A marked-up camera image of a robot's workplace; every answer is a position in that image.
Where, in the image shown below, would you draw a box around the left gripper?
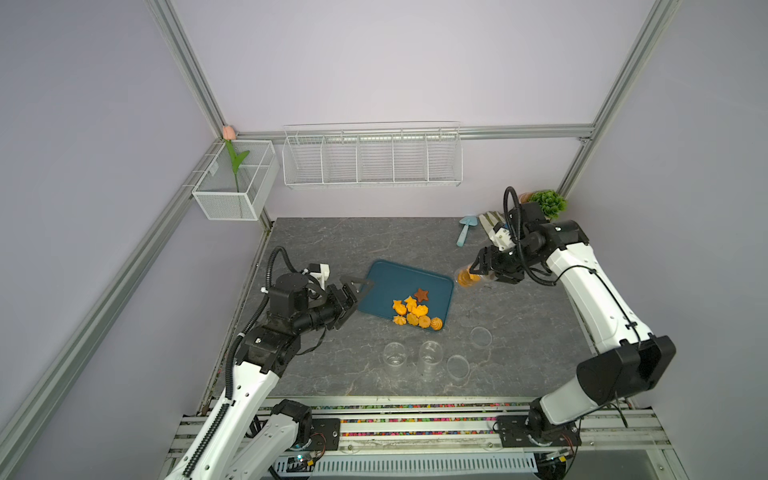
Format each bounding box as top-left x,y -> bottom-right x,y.
293,275 -> 373,335

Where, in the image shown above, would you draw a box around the batch orange cookies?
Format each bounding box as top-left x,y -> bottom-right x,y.
406,303 -> 444,331
456,269 -> 483,287

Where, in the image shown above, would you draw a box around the clear cookie jar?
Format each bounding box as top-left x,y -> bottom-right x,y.
417,340 -> 444,380
455,266 -> 495,288
382,342 -> 408,378

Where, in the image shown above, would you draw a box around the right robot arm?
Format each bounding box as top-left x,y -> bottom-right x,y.
457,187 -> 676,445

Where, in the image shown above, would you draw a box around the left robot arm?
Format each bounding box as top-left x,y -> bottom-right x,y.
168,246 -> 374,479

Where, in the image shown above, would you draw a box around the beige gardening glove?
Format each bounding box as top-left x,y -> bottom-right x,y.
479,211 -> 508,239

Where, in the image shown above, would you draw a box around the blue garden trowel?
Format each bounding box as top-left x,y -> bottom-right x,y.
456,216 -> 479,248

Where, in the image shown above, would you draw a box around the teal plastic tray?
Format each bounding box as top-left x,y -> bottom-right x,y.
359,260 -> 454,321

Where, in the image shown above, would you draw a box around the potted green plant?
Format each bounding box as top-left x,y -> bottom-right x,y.
520,190 -> 567,220

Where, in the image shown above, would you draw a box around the artificial pink tulip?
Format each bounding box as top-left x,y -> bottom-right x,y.
222,125 -> 250,192

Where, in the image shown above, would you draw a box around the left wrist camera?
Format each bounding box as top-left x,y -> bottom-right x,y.
303,263 -> 330,290

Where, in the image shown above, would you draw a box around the white wire wall shelf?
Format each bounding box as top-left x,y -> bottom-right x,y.
282,121 -> 464,189

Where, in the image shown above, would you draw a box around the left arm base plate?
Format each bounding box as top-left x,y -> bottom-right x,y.
289,417 -> 341,452

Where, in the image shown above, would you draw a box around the white mesh wall basket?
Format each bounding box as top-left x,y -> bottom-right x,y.
193,140 -> 279,221

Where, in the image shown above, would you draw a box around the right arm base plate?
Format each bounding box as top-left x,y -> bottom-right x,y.
492,414 -> 582,448

